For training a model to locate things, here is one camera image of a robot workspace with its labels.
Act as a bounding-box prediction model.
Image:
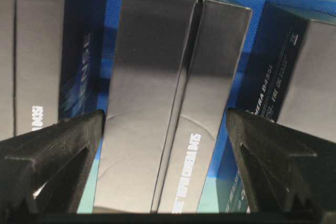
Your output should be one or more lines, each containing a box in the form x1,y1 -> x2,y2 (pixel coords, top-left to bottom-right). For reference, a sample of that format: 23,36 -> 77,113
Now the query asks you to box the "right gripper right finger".
226,108 -> 335,214

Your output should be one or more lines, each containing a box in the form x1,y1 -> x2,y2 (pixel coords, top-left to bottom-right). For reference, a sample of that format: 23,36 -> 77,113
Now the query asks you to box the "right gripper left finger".
1,110 -> 105,214

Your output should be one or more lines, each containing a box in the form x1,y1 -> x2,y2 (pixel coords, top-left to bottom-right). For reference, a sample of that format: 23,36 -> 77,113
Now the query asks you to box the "black camera box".
237,2 -> 335,142
84,0 -> 253,214
1,0 -> 106,140

